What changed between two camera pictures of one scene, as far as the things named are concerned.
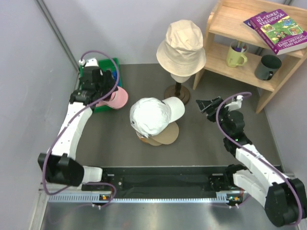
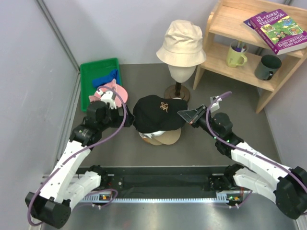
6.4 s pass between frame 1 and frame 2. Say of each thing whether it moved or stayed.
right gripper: moved
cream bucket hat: moved
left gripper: moved
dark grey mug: stayed
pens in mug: stayed
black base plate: stayed
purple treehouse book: stayed
